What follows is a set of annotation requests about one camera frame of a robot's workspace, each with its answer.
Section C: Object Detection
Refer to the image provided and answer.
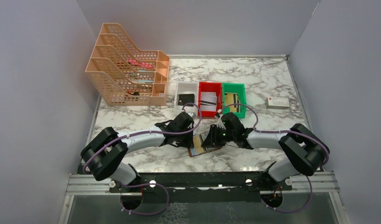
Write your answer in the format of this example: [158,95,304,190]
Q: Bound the brown leather card holder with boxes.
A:
[187,131,221,157]

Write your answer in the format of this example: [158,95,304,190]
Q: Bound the gold credit card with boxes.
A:
[191,135,206,156]

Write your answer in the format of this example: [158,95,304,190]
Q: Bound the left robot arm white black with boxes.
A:
[80,112,194,185]

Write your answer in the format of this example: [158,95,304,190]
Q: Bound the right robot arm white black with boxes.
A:
[202,112,330,185]

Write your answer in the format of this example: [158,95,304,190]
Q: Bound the black card in white bin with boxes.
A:
[177,94,195,105]

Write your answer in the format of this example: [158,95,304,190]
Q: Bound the gold cards in green bin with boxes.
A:
[224,93,240,113]

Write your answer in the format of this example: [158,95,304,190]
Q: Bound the white cards in red bin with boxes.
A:
[200,92,218,112]

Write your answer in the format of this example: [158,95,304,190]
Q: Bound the small white card box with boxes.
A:
[266,97,290,109]

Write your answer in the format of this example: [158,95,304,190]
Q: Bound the white plastic bin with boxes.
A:
[174,81,199,113]

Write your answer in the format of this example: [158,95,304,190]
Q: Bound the green plastic bin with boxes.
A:
[222,83,247,119]

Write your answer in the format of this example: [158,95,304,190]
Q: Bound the peach plastic file organizer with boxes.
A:
[85,23,170,106]

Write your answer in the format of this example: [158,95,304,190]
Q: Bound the pink item in organizer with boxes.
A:
[127,59,153,70]

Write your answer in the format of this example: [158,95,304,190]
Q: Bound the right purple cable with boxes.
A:
[218,103,331,169]

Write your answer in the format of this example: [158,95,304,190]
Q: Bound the purple cable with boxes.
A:
[82,103,202,174]
[218,103,331,169]

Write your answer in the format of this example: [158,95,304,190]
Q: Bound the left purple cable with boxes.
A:
[82,103,202,174]

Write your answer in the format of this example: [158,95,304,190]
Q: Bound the black mounting rail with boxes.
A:
[109,171,292,204]

